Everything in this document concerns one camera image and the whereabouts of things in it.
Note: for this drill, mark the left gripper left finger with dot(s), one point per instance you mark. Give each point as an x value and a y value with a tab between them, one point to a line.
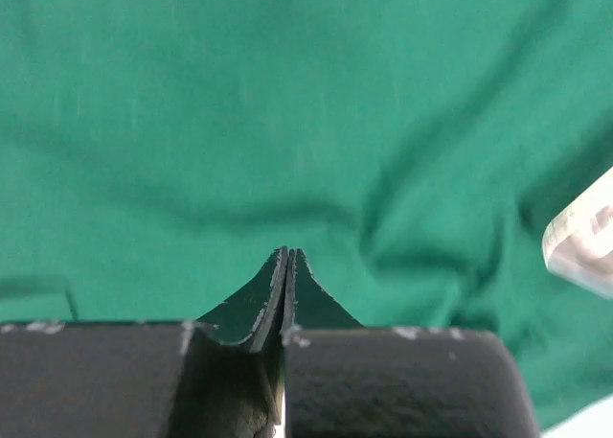
214	376

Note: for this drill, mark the dark green surgical cloth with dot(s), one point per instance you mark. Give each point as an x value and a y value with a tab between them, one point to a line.
153	153

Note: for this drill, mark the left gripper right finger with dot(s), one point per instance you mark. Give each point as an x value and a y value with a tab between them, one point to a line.
343	379

